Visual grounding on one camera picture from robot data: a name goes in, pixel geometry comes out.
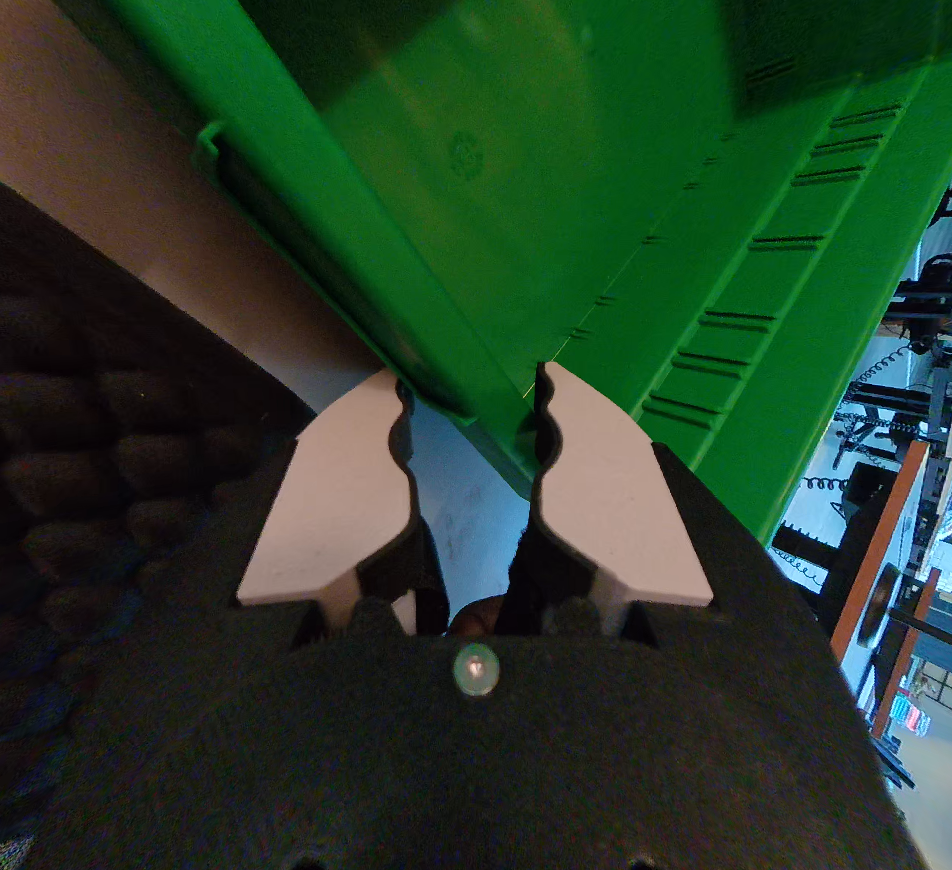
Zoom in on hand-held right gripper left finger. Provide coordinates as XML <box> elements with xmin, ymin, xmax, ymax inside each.
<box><xmin>237</xmin><ymin>366</ymin><xmax>421</xmax><ymax>636</ymax></box>

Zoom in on green plastic bin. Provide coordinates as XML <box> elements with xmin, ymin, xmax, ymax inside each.
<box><xmin>22</xmin><ymin>0</ymin><xmax>952</xmax><ymax>544</ymax></box>

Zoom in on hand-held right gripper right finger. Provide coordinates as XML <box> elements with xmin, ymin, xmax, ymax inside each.
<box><xmin>530</xmin><ymin>362</ymin><xmax>714</xmax><ymax>636</ymax></box>

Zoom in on black coiled cable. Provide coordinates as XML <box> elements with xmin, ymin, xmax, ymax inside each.
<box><xmin>848</xmin><ymin>343</ymin><xmax>914</xmax><ymax>404</ymax></box>

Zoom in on wooden edged desk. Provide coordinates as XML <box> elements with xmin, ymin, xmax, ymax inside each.
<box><xmin>829</xmin><ymin>438</ymin><xmax>952</xmax><ymax>737</ymax></box>

